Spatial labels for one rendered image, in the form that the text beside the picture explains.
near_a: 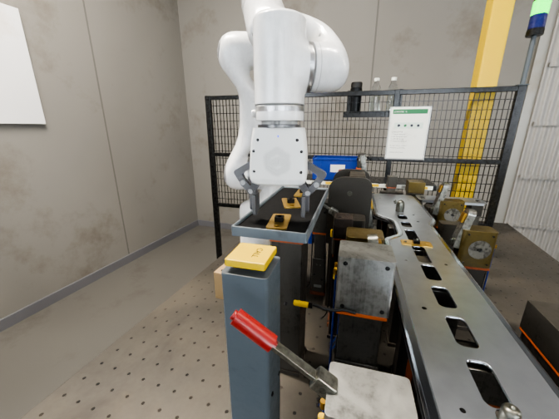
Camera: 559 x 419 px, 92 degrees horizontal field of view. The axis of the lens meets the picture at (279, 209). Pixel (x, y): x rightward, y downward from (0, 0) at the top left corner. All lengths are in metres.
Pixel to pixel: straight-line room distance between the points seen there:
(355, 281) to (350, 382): 0.21
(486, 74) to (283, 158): 1.66
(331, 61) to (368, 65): 2.60
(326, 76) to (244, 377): 0.49
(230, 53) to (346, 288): 0.70
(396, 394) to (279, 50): 0.46
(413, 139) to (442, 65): 1.34
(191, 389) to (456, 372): 0.60
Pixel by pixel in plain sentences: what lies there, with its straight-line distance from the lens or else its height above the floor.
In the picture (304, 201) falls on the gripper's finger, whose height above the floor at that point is 1.21.
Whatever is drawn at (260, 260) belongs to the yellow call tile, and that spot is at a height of 1.16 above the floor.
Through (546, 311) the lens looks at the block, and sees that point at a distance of 0.68.
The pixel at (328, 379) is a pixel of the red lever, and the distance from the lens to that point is 0.35.
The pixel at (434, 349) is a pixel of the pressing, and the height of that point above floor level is 1.00.
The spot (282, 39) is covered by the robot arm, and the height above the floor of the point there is 1.46.
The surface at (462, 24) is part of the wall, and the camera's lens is 3.19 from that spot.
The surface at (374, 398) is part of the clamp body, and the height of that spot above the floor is 1.06.
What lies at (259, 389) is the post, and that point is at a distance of 0.51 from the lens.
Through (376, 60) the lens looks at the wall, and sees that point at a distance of 3.08.
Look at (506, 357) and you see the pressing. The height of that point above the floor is 1.00.
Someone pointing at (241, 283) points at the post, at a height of 1.13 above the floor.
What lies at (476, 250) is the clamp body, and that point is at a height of 0.98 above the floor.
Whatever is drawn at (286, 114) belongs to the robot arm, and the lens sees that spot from 0.45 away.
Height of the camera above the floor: 1.33
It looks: 17 degrees down
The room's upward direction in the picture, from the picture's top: straight up
